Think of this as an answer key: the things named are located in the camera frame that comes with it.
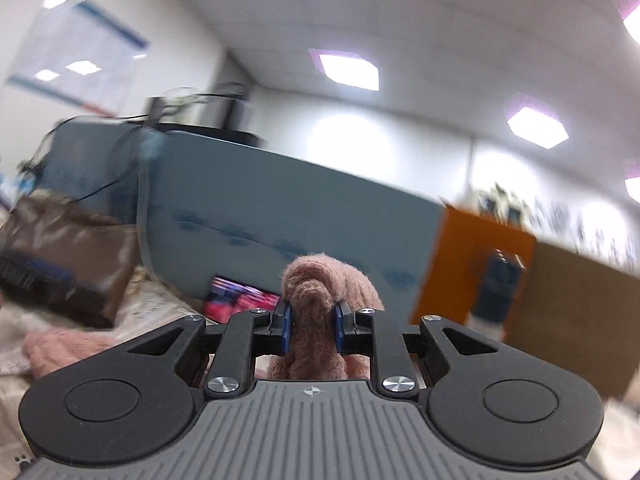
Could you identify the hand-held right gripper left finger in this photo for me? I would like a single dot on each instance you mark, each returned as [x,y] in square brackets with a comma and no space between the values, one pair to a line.
[286,327]

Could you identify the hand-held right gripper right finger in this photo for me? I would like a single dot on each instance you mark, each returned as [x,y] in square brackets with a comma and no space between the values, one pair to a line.
[339,327]

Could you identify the brown leather jacket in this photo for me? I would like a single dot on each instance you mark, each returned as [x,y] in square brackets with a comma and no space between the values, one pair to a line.
[65,230]

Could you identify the black smartphone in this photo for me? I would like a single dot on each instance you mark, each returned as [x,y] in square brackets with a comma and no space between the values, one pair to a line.
[235,297]

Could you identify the printed bed sheet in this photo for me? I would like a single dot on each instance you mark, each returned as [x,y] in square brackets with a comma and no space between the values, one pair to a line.
[150,310]

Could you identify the large blue cardboard box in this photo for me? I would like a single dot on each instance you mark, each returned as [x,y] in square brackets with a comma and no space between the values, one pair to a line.
[280,200]

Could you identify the blue bottle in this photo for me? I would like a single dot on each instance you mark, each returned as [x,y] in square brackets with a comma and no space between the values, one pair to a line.
[495,290]

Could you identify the brown cardboard box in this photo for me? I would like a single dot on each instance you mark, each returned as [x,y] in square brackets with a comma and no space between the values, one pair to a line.
[575,320]

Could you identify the ceiling light panel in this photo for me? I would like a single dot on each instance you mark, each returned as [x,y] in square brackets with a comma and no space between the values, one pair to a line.
[537,127]
[632,182]
[350,70]
[632,20]

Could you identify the wall notice board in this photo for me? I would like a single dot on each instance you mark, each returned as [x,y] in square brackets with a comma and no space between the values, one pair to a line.
[75,50]

